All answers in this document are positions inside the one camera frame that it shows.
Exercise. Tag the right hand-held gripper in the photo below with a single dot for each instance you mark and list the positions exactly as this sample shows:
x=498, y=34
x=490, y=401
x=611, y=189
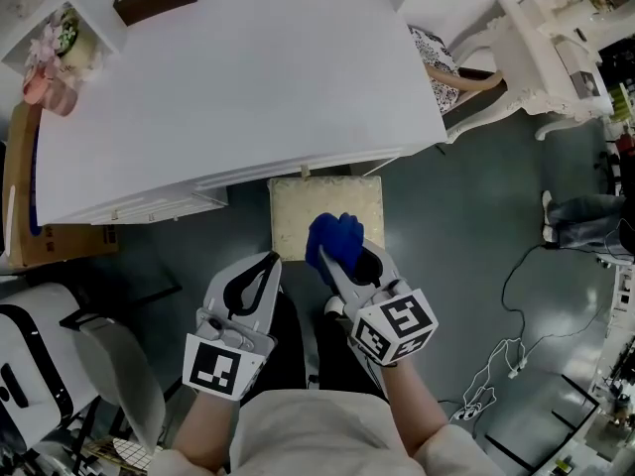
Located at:
x=397, y=322

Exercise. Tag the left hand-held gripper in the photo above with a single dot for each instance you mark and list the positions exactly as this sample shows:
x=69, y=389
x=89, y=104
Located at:
x=218, y=365

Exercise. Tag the blue cloth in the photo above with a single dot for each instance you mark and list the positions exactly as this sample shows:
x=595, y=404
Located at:
x=335, y=238

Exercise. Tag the beige cushioned seat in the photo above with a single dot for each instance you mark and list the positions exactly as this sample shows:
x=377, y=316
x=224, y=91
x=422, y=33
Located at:
x=297, y=211

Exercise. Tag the person's left forearm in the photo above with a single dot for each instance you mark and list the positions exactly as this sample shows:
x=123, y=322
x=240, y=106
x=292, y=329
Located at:
x=208, y=429

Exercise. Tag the person's right forearm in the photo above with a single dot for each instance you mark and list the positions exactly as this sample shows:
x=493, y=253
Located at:
x=414, y=409

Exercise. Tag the person's black trousers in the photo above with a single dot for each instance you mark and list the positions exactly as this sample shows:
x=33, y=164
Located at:
x=342, y=355

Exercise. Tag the person's beige shirt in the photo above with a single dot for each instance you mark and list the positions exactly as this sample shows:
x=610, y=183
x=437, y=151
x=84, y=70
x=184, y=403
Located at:
x=307, y=439

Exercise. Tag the brown cardboard box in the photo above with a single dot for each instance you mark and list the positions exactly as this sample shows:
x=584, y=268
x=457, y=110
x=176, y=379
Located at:
x=64, y=243

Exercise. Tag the white desk with drawers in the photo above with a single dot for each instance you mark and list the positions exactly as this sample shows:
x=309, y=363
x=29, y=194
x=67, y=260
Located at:
x=238, y=97

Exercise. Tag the white ornate chair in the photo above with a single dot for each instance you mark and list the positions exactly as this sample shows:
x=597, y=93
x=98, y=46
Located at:
x=476, y=112

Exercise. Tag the white appliance with black trim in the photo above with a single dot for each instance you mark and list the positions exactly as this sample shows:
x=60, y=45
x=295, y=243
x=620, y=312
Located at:
x=35, y=355

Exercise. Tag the floral patterned chair cushion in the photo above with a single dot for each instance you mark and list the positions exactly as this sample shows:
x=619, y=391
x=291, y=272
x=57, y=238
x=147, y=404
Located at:
x=434, y=52

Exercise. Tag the pink round box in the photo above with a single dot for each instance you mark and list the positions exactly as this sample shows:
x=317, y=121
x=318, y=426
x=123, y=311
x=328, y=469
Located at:
x=49, y=94

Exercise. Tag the white ornate vanity table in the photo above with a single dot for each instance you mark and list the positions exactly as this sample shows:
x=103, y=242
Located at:
x=541, y=47

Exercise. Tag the small grey box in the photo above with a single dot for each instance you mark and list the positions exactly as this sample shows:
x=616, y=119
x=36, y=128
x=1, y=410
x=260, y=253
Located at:
x=584, y=83

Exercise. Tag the pink flowers in pot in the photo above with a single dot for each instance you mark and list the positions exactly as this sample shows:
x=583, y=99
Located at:
x=62, y=37

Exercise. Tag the black metal floor frame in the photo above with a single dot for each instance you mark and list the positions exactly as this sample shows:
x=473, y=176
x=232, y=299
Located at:
x=570, y=390

